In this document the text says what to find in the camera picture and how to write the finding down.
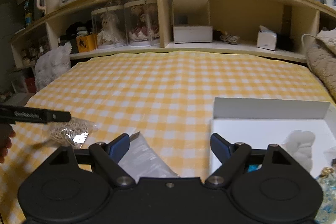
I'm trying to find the blue headphone cover packet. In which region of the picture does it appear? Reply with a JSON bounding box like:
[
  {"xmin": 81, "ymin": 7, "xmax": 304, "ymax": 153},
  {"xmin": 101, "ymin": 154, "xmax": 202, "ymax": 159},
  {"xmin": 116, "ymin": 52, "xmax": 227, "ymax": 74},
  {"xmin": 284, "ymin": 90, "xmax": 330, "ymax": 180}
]
[{"xmin": 248, "ymin": 164, "xmax": 262, "ymax": 172}]

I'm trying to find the bag of beige cords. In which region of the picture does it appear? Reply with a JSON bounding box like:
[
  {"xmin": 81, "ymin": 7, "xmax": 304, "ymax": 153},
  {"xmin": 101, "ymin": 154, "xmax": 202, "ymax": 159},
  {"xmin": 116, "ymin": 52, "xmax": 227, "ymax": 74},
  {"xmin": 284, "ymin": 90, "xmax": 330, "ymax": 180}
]
[{"xmin": 43, "ymin": 118, "xmax": 98, "ymax": 149}]

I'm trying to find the grey foil pouch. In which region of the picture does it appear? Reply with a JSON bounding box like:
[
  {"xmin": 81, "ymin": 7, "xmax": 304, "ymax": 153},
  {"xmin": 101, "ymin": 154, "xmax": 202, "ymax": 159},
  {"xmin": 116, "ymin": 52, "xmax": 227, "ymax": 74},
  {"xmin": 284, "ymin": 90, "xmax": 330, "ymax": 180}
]
[{"xmin": 118, "ymin": 132, "xmax": 179, "ymax": 182}]

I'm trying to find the white fluffy plush toy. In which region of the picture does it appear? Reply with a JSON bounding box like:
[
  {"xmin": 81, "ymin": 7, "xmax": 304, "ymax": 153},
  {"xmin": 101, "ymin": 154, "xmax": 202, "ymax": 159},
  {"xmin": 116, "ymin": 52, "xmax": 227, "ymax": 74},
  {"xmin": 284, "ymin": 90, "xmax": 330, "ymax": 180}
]
[{"xmin": 282, "ymin": 130, "xmax": 315, "ymax": 172}]

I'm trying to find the person's hand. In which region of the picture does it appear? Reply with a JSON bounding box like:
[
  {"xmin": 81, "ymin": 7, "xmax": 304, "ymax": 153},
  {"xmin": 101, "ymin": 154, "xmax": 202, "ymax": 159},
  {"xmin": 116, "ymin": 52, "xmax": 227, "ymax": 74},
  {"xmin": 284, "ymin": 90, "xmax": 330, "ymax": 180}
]
[{"xmin": 0, "ymin": 124, "xmax": 15, "ymax": 164}]

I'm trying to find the white shallow cardboard box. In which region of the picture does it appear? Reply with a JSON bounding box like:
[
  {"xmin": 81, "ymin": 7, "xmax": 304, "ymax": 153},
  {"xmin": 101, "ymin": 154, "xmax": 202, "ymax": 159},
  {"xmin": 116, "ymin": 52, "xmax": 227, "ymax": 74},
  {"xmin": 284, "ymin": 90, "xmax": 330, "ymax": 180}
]
[{"xmin": 211, "ymin": 97, "xmax": 335, "ymax": 177}]

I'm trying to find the white fluffy cushion left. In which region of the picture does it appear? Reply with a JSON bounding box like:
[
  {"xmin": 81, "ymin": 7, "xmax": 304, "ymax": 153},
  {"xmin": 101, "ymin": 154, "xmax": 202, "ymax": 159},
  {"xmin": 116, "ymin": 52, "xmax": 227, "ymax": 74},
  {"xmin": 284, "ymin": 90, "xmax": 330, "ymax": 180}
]
[{"xmin": 35, "ymin": 42, "xmax": 72, "ymax": 91}]

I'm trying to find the orange black cat box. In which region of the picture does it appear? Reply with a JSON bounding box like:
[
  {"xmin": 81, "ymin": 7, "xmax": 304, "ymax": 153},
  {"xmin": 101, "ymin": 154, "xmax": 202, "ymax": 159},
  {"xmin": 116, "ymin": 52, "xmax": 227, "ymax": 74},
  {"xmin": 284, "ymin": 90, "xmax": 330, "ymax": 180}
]
[{"xmin": 76, "ymin": 34, "xmax": 97, "ymax": 53}]

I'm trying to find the yellow checkered blanket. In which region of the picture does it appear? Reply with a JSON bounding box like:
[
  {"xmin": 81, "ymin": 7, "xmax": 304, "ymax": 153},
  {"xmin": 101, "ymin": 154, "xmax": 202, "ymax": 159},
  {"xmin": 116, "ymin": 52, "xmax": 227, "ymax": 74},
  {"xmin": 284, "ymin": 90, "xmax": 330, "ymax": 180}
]
[{"xmin": 1, "ymin": 52, "xmax": 333, "ymax": 223}]

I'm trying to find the doll in cream dress case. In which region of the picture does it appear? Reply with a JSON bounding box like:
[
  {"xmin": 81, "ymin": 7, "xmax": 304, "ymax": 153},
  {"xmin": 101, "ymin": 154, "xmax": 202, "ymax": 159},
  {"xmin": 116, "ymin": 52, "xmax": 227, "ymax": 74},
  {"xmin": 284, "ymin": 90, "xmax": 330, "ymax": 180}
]
[{"xmin": 91, "ymin": 5, "xmax": 127, "ymax": 50}]

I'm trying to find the blue floral fabric pouch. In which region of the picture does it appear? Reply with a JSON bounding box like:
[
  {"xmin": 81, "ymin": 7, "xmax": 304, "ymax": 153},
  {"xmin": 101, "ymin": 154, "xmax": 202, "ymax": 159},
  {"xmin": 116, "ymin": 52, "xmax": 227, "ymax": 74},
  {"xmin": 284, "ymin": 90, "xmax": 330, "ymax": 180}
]
[{"xmin": 315, "ymin": 167, "xmax": 336, "ymax": 224}]

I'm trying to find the white tissue box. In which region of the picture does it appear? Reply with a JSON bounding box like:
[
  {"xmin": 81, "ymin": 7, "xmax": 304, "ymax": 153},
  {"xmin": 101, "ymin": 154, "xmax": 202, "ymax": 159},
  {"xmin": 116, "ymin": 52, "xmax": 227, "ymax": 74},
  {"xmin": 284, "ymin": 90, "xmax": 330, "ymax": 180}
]
[{"xmin": 257, "ymin": 26, "xmax": 277, "ymax": 51}]

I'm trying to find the brown quilted blanket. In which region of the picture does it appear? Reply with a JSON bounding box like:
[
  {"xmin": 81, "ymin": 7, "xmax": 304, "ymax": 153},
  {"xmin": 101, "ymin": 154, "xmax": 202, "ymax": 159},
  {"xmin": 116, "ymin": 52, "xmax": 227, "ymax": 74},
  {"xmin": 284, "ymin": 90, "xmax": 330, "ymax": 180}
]
[{"xmin": 306, "ymin": 42, "xmax": 336, "ymax": 101}]

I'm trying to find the doll in red dress case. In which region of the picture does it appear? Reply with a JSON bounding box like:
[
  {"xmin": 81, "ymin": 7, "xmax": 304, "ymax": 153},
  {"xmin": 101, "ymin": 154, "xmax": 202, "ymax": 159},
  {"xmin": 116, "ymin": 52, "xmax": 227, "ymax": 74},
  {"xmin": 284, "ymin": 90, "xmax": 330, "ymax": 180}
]
[{"xmin": 124, "ymin": 0, "xmax": 160, "ymax": 47}]

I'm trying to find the wooden headboard shelf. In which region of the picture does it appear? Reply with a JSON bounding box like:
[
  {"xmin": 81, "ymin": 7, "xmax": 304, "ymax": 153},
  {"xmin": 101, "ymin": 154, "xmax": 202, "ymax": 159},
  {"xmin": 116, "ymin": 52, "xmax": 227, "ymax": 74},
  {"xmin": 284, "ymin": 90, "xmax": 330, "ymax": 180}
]
[{"xmin": 10, "ymin": 0, "xmax": 335, "ymax": 68}]

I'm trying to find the white open box on shelf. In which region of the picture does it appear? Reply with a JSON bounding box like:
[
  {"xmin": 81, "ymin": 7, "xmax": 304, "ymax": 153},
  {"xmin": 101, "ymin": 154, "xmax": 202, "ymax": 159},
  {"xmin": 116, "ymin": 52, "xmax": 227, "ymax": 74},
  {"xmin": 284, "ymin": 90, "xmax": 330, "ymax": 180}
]
[{"xmin": 172, "ymin": 0, "xmax": 213, "ymax": 43}]

